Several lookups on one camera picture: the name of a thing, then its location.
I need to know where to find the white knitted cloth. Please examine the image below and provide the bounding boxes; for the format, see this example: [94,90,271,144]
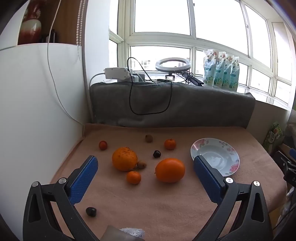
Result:
[120,228,146,239]

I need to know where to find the floral refill pouch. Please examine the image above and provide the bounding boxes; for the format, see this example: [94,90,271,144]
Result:
[229,56,240,92]
[222,54,234,90]
[214,51,228,88]
[203,49,218,87]

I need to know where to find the white beaded blind cord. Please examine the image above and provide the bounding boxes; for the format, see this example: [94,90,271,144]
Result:
[75,0,84,58]

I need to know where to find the thin white cable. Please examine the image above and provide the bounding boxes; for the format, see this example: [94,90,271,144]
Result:
[47,0,86,127]

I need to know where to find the white cabinet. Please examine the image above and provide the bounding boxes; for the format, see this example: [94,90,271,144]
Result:
[0,0,90,241]

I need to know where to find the long black cable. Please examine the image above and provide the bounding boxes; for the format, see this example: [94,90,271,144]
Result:
[127,57,173,115]

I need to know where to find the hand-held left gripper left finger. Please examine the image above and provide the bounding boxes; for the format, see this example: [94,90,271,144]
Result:
[23,155,100,241]

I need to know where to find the dark books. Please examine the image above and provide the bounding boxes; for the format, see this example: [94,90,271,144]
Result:
[42,29,57,44]

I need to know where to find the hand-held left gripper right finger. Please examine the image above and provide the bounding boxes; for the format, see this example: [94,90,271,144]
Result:
[193,155,274,241]

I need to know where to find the white power strip cord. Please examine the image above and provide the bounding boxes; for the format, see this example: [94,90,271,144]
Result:
[89,72,105,87]

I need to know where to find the red and white vase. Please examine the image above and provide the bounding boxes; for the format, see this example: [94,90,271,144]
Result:
[18,0,44,45]

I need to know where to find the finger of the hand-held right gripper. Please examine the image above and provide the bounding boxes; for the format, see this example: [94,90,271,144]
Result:
[273,149,296,172]

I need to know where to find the smooth large orange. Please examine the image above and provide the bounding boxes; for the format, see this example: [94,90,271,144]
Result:
[155,158,186,184]

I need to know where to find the speckled large orange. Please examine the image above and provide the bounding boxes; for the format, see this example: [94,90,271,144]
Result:
[112,147,138,172]

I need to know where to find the white floral plate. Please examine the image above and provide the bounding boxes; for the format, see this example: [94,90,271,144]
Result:
[190,138,240,177]

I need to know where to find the green carton box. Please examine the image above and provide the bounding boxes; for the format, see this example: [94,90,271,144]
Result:
[262,122,284,153]

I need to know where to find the white window frame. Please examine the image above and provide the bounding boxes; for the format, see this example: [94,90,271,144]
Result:
[109,0,296,109]

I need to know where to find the white ring light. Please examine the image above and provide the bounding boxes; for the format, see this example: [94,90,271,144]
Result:
[155,58,191,72]

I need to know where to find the small mandarin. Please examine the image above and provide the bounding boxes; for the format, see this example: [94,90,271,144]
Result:
[164,138,177,150]
[126,170,142,185]

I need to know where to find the grey blanket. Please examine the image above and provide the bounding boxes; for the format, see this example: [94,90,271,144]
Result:
[89,81,256,128]

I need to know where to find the white power strip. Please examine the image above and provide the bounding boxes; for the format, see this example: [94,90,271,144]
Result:
[129,68,146,82]
[103,67,131,81]

